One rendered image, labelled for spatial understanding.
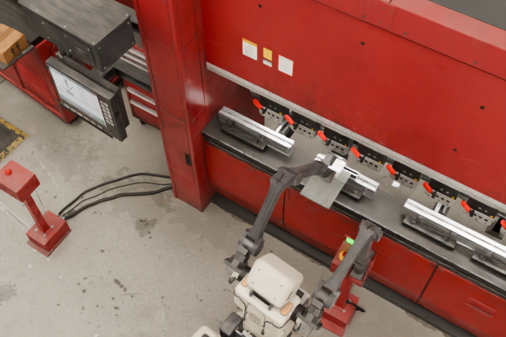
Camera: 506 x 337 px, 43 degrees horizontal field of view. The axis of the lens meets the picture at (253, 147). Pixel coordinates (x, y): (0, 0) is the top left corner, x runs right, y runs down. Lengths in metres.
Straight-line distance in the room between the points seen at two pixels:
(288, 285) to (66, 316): 1.98
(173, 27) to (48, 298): 2.17
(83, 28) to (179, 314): 2.07
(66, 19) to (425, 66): 1.62
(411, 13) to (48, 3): 1.67
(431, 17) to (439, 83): 0.34
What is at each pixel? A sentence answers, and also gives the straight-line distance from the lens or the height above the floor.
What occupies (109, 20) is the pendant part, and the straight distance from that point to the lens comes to 3.07.
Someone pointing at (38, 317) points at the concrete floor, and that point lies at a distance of 4.50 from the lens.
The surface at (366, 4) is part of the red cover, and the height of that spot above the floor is 2.25.
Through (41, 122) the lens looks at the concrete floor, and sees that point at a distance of 5.32.
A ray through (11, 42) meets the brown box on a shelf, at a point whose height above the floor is 1.10.
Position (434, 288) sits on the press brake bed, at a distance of 3.94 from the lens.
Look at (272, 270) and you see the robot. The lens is 2.88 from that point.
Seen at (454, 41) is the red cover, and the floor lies 2.24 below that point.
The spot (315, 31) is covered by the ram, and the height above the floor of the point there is 1.97.
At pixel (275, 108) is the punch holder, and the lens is 3.49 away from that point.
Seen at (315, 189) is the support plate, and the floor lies 1.00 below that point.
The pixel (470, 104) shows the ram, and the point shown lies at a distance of 2.81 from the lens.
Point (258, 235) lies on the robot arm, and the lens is 3.04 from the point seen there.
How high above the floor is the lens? 4.02
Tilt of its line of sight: 55 degrees down
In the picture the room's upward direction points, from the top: 1 degrees counter-clockwise
